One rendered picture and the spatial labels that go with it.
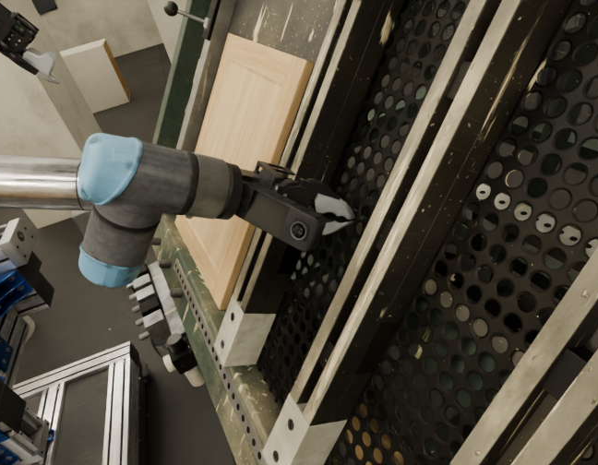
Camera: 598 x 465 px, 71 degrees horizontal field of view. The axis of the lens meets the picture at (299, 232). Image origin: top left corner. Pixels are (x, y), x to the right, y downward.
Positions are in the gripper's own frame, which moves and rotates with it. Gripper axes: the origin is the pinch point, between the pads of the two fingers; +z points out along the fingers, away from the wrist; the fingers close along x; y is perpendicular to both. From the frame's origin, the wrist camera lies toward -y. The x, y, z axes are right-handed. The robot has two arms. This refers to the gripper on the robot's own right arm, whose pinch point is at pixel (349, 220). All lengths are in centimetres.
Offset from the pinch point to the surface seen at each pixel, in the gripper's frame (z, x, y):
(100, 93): 37, 108, 558
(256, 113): 0.8, -4.4, 42.3
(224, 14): 0, -21, 78
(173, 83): -2, 3, 102
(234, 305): -4.7, 26.2, 13.3
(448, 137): -5.1, -16.2, -13.8
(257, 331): -0.2, 29.2, 9.6
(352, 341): -4.5, 10.2, -14.6
